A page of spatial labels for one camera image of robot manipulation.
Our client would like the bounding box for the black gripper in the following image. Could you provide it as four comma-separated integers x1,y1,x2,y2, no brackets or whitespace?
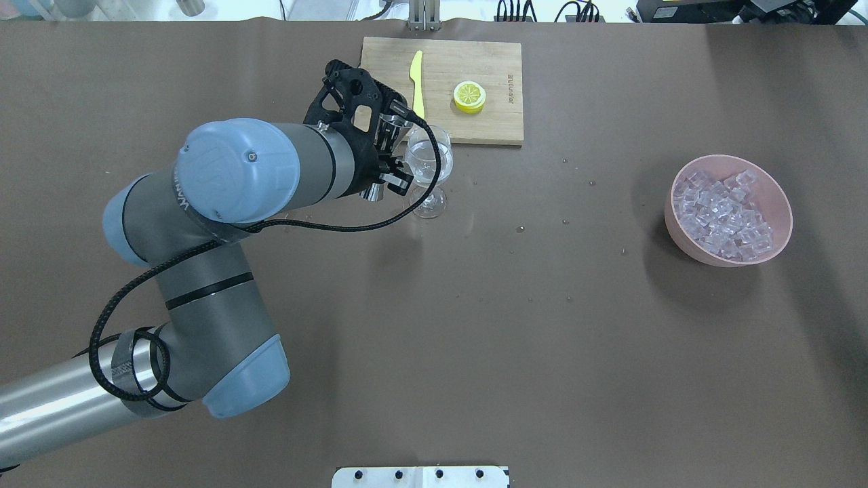
304,60,416,198

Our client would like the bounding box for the steel cocktail jigger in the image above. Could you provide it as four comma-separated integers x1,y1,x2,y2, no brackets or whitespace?
359,115,413,203

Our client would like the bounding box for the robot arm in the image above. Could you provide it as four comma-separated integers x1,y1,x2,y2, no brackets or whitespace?
2,60,431,472

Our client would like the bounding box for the clear wine glass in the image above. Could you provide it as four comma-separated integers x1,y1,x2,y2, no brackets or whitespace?
404,125,454,220

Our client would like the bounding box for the pink bowl of ice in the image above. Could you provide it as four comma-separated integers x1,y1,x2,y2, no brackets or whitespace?
664,155,793,268

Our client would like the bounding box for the yellow plastic knife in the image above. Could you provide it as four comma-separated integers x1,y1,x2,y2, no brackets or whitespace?
409,50,426,119

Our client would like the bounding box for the wooden cutting board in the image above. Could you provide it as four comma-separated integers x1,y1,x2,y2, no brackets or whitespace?
359,37,525,147

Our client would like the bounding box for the yellow lemon slice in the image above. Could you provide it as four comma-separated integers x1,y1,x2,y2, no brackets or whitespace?
452,81,487,114

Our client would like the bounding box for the white mounting plate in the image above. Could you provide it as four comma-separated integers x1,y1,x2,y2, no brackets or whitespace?
331,464,511,487

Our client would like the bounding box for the aluminium frame post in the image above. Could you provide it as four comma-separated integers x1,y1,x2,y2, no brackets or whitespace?
407,0,442,31

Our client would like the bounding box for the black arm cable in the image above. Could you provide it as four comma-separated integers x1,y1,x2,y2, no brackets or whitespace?
88,102,443,401

